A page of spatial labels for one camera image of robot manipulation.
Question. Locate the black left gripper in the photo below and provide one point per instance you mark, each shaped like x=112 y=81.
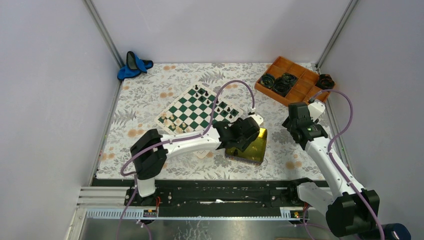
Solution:
x=242 y=145

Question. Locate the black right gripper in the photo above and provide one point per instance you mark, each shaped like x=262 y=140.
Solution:
x=287 y=123

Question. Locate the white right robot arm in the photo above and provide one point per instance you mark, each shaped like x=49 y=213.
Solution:
x=349 y=208

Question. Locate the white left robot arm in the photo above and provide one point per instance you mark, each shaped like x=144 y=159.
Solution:
x=152 y=150

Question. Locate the green white chess board mat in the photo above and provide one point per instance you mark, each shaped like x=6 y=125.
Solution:
x=191 y=111

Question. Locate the yellow metal tray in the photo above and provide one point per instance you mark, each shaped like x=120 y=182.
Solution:
x=254 y=153

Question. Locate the black tape roll middle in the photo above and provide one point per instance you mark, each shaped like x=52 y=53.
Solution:
x=284 y=83

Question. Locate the black tape roll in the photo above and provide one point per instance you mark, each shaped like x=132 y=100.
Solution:
x=284 y=83
x=325 y=82
x=267 y=80

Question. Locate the orange compartment organizer box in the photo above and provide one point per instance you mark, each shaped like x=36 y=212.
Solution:
x=303 y=89

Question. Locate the black tape roll right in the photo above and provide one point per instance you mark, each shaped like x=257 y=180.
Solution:
x=325 y=82

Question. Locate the black tape roll left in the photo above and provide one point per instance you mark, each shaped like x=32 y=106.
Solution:
x=267 y=80

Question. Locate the floral patterned tablecloth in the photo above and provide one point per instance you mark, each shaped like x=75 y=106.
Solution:
x=142 y=99

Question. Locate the blue black cloth glove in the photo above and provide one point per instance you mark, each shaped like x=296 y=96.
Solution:
x=134 y=67

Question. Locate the dark cylinder bottom right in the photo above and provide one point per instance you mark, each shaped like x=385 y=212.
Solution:
x=391 y=231

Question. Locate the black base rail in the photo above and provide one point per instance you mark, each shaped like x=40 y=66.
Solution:
x=209 y=199

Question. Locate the aluminium frame post right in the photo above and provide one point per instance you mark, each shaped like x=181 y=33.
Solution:
x=336 y=33

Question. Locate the aluminium frame post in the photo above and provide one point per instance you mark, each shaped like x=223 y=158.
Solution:
x=102 y=28
x=336 y=33

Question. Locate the aluminium frame post left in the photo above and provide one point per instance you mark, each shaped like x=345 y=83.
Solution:
x=102 y=28

